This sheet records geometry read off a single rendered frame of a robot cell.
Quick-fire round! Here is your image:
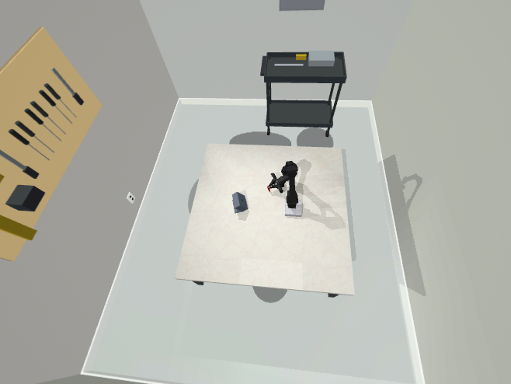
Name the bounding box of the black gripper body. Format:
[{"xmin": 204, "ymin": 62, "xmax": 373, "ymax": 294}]
[{"xmin": 271, "ymin": 173, "xmax": 286, "ymax": 193}]

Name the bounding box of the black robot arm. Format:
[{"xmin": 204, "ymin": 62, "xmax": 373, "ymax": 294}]
[{"xmin": 281, "ymin": 161, "xmax": 298, "ymax": 208}]

